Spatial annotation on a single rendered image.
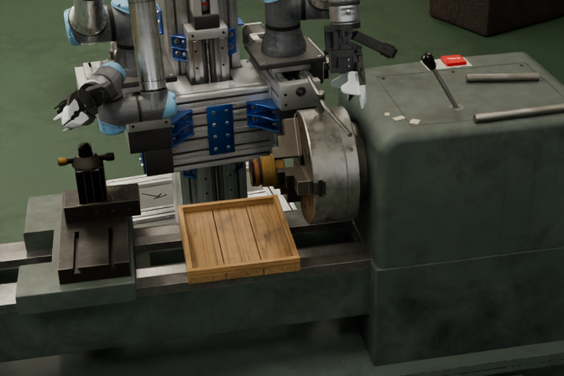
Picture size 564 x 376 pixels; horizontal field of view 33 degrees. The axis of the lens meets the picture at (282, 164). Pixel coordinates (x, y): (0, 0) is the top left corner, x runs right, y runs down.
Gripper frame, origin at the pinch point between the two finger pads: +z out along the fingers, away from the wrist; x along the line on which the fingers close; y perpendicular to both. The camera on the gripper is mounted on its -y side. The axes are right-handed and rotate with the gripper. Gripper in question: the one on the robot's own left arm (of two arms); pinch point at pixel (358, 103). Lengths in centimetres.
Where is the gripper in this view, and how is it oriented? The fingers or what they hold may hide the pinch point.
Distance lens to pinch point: 236.1
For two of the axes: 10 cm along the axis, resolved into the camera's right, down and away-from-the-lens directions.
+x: 1.6, 2.1, -9.6
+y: -9.8, 1.1, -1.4
